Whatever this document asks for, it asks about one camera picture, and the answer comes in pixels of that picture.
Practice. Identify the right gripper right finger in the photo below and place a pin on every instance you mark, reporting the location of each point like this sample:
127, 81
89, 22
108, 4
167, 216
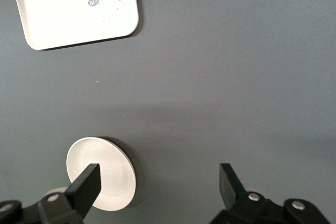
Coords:
232, 190

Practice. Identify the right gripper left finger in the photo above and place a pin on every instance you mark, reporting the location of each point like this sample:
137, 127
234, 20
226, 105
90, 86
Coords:
84, 190

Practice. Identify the round cream plate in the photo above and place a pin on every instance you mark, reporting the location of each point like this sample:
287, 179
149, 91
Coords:
115, 171

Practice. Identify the cream rabbit print tray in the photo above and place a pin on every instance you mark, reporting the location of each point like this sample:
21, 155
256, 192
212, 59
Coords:
65, 11

